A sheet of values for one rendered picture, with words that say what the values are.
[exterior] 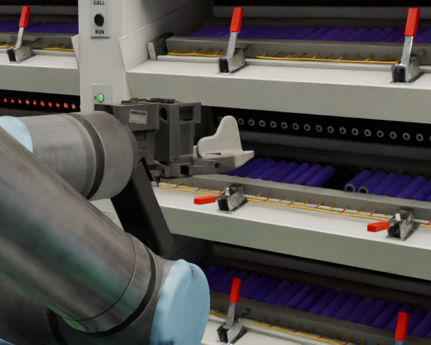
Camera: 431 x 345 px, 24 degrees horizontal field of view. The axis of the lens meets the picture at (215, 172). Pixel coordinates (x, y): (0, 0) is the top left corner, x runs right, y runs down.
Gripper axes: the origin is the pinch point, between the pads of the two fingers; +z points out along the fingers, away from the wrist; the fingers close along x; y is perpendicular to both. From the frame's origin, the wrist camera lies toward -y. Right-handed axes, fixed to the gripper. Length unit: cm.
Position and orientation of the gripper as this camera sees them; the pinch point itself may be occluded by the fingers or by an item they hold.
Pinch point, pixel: (221, 157)
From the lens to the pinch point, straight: 117.8
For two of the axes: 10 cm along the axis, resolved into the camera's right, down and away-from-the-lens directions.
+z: 6.1, -1.0, 7.9
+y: 0.2, -9.9, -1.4
